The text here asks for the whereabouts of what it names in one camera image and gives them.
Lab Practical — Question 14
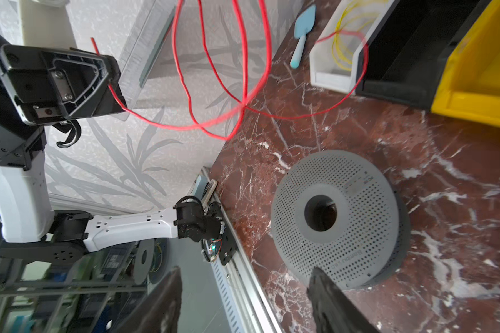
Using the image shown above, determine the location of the yellow plastic bin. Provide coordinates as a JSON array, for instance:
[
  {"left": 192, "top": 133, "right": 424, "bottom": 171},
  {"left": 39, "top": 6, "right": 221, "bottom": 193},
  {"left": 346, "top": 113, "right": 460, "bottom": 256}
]
[{"left": 431, "top": 1, "right": 500, "bottom": 128}]

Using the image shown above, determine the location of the yellow cable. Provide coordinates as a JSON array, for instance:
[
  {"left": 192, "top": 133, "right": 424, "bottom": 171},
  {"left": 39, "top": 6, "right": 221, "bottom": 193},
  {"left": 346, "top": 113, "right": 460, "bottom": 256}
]
[{"left": 331, "top": 0, "right": 388, "bottom": 72}]

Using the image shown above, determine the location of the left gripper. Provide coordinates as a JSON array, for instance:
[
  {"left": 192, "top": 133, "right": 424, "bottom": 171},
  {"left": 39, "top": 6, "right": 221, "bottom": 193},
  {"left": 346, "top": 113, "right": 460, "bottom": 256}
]
[{"left": 0, "top": 35, "right": 122, "bottom": 169}]

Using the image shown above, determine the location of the black plastic bin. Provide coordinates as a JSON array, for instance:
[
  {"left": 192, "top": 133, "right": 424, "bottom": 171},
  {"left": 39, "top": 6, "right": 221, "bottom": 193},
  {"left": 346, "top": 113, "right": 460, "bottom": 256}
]
[{"left": 356, "top": 0, "right": 489, "bottom": 110}]

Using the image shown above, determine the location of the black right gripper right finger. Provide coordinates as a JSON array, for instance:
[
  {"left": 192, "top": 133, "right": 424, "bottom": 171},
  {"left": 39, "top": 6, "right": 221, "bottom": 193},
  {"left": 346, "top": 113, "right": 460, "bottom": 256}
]
[{"left": 307, "top": 267, "right": 378, "bottom": 333}]

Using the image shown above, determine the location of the red cable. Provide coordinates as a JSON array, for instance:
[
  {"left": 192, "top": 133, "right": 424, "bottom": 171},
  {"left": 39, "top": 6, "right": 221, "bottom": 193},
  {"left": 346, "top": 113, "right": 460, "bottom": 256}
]
[{"left": 90, "top": 0, "right": 369, "bottom": 142}]

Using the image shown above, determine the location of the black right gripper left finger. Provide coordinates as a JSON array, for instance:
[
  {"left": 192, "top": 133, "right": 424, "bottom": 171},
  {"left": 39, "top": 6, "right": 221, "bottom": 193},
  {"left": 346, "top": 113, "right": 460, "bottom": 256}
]
[{"left": 112, "top": 266, "right": 183, "bottom": 333}]

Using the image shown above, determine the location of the grey cable spool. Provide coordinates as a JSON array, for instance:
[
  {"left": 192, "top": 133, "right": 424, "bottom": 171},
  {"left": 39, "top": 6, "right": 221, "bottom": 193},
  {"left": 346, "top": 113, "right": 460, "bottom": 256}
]
[{"left": 271, "top": 150, "right": 411, "bottom": 290}]

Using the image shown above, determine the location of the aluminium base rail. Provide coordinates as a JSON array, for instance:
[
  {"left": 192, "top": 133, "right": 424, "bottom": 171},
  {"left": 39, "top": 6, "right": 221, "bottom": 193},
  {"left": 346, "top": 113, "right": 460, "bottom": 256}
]
[{"left": 196, "top": 166, "right": 283, "bottom": 332}]

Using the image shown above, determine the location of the white plastic bin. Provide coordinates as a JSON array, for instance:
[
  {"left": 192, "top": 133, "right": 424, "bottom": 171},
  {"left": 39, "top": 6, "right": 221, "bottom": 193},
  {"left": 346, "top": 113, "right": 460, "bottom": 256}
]
[{"left": 310, "top": 1, "right": 394, "bottom": 94}]

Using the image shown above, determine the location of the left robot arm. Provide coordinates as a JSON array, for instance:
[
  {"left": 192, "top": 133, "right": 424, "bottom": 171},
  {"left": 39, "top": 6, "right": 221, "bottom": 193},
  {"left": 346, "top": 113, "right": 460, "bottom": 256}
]
[{"left": 0, "top": 1, "right": 226, "bottom": 264}]

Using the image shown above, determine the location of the teal toy shovel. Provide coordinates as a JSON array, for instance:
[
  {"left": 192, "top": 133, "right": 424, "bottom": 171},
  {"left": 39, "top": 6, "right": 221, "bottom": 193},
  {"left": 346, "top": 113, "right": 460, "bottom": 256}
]
[{"left": 290, "top": 4, "right": 316, "bottom": 69}]

